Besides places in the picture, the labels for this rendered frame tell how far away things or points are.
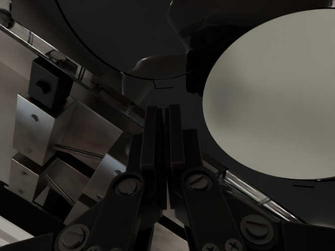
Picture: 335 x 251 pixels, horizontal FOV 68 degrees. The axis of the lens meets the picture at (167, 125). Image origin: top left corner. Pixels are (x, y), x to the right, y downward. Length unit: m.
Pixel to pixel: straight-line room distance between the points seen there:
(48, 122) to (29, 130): 0.03
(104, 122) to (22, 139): 0.08
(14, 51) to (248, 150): 0.28
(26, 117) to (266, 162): 0.19
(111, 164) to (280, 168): 0.12
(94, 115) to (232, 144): 0.12
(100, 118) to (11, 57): 0.17
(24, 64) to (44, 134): 0.13
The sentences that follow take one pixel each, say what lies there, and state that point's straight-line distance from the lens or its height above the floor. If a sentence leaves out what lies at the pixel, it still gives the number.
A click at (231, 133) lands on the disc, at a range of 0.15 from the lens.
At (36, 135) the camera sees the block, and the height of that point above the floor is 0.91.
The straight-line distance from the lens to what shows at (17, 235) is 0.29.
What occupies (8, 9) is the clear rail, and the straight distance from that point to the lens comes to 0.20.
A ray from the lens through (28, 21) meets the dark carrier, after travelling 0.19.
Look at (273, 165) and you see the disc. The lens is 0.17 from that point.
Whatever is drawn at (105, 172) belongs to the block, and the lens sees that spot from 0.22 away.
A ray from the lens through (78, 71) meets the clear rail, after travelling 0.18.
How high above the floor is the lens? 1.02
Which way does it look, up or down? 47 degrees down
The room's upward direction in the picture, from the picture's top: 151 degrees counter-clockwise
